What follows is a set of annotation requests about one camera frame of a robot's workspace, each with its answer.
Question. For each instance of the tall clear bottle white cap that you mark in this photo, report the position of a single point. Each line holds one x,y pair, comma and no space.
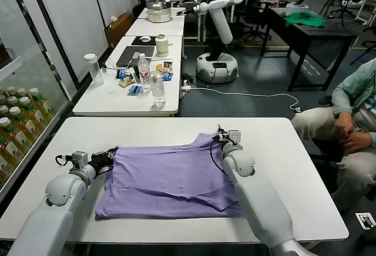
95,72

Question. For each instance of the large clear water bottle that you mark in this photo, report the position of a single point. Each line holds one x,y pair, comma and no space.
158,93

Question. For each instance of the seated person green jacket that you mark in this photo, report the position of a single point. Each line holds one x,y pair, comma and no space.
314,124

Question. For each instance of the white computer mouse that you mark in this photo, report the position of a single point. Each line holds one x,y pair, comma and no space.
144,38

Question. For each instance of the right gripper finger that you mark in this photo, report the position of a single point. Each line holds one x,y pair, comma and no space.
219,129

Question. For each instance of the green cloth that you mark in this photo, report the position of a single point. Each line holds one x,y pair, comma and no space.
306,19

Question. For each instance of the small black stand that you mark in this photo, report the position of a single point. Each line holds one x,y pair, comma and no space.
137,72

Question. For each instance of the white power strip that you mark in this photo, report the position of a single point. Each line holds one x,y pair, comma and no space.
185,85

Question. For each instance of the dark snack packet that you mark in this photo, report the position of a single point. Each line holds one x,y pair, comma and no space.
168,64

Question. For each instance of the brown snack packet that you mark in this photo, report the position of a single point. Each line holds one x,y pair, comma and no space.
126,82

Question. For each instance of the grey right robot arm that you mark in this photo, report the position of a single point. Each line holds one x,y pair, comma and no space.
258,203

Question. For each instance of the black mouse pad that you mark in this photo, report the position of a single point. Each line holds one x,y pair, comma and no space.
135,42

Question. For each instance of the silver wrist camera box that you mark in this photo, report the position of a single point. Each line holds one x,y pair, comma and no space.
235,138
80,159

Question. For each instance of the black table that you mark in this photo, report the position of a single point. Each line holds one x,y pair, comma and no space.
324,33

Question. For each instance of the dark grey closed laptop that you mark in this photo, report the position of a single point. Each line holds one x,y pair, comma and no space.
132,56

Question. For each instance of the white rectangular table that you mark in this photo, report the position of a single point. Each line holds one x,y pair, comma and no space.
97,102
158,27

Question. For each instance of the brown cardboard box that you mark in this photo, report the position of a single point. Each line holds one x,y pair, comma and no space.
117,32

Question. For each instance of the black bystander robot gripper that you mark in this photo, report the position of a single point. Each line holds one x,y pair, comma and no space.
188,11

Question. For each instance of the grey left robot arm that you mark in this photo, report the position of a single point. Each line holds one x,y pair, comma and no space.
58,197

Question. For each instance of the water bottle red label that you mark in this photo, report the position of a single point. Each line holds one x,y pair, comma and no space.
144,72

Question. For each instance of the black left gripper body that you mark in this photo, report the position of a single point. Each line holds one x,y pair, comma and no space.
101,162

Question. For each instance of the glass door display cabinet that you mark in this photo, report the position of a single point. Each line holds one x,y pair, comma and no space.
26,46

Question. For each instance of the small white remote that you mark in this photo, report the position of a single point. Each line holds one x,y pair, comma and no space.
135,55

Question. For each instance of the yellow tea bottle white cap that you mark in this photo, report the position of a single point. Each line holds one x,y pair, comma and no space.
32,117
11,90
22,128
21,92
41,105
4,161
2,100
11,140
13,100
3,109

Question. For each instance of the white steamer pot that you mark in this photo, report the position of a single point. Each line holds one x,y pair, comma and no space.
158,14

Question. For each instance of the purple t-shirt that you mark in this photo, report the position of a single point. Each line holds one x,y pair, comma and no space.
164,173

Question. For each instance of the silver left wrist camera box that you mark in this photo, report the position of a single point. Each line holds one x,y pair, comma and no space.
80,159

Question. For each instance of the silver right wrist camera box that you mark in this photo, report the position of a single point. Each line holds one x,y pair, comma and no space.
235,138

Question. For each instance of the orange snack packet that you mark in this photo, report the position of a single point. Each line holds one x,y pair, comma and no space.
159,67

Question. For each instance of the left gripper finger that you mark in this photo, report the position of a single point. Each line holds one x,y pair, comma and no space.
112,158
104,153

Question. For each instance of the blue white snack packet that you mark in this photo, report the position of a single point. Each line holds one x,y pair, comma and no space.
167,75

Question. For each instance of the white wheeled robot body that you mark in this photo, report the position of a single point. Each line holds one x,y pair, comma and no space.
205,68

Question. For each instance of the bare person hand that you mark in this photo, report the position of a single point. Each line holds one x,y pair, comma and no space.
361,142
346,125

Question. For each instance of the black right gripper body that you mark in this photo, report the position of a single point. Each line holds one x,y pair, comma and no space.
221,139

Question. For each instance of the cream lidded cup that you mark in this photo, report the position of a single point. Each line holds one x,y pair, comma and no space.
161,47

